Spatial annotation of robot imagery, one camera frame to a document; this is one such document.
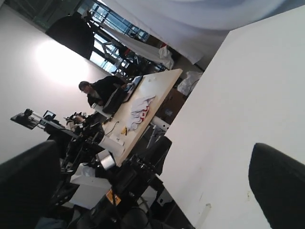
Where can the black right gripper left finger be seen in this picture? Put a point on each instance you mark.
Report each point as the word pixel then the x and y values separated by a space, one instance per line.
pixel 27 184

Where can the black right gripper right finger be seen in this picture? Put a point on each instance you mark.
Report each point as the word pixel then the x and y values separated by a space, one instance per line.
pixel 278 184

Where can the light wooden work table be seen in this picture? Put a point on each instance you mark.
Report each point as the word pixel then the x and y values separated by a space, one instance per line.
pixel 158 84

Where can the person in dark clothes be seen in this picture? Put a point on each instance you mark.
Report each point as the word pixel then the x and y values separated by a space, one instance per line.
pixel 100 91

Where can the white and red cloth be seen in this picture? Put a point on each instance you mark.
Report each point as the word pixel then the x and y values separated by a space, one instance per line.
pixel 138 112

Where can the black studio softbox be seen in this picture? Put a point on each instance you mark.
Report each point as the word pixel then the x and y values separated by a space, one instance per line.
pixel 74 33

